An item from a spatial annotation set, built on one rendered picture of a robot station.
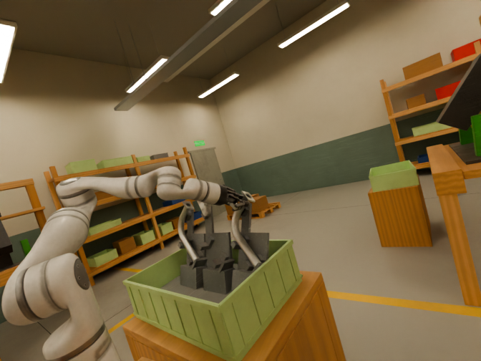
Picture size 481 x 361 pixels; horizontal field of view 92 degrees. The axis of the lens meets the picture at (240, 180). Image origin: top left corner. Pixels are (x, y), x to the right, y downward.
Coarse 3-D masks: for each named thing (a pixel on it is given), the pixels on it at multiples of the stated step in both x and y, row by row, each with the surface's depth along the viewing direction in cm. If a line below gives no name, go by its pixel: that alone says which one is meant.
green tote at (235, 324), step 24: (288, 240) 91; (168, 264) 116; (264, 264) 76; (288, 264) 87; (144, 288) 87; (240, 288) 66; (264, 288) 74; (288, 288) 84; (144, 312) 94; (168, 312) 80; (192, 312) 69; (216, 312) 62; (240, 312) 65; (264, 312) 72; (192, 336) 73; (216, 336) 64; (240, 336) 64; (240, 360) 62
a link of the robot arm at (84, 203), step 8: (88, 192) 75; (64, 200) 72; (72, 200) 72; (80, 200) 73; (88, 200) 75; (96, 200) 78; (64, 208) 59; (72, 208) 60; (80, 208) 63; (88, 208) 71; (88, 216) 63
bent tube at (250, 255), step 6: (246, 192) 93; (246, 198) 89; (252, 198) 91; (240, 210) 92; (234, 216) 93; (234, 222) 92; (234, 228) 91; (234, 234) 90; (240, 234) 90; (240, 240) 87; (240, 246) 86; (246, 246) 85; (246, 252) 83; (252, 252) 83; (252, 258) 81; (252, 264) 80
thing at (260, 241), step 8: (248, 208) 95; (248, 216) 94; (248, 224) 93; (240, 232) 95; (248, 232) 92; (256, 240) 88; (264, 240) 85; (256, 248) 87; (264, 248) 84; (240, 256) 92; (264, 256) 83; (240, 264) 91; (240, 272) 83; (248, 272) 81; (232, 280) 85; (240, 280) 82; (232, 288) 84
